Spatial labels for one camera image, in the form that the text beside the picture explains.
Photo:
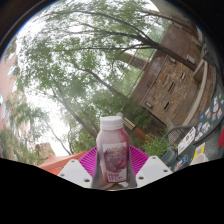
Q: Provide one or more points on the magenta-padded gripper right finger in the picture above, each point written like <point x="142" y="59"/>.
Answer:
<point x="153" y="170"/>

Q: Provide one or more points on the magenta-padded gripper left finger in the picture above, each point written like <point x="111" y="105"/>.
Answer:
<point x="73" y="171"/>

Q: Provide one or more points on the pink drink bottle white cap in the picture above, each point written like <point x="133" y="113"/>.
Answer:
<point x="113" y="146"/>

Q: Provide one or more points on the green potted plant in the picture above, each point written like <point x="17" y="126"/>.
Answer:
<point x="155" y="146"/>

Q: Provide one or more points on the grey wicker chair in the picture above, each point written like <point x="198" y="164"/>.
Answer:
<point x="173" y="131"/>

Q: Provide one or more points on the white stickered flat tablet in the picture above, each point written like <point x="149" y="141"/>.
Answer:
<point x="186" y="140"/>

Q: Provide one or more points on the slender leaning tree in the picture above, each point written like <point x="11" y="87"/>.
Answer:
<point x="76" y="115"/>

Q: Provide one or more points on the dark laptop with stickers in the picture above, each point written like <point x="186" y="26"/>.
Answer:
<point x="213" y="113"/>

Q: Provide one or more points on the dark-trunked tall tree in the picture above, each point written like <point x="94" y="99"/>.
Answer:
<point x="166" y="50"/>

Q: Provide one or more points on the wooden lamp post globe light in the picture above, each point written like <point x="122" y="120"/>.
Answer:
<point x="131" y="125"/>

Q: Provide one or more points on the black wall lamp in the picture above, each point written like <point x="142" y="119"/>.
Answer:
<point x="172" y="60"/>
<point x="148" y="104"/>

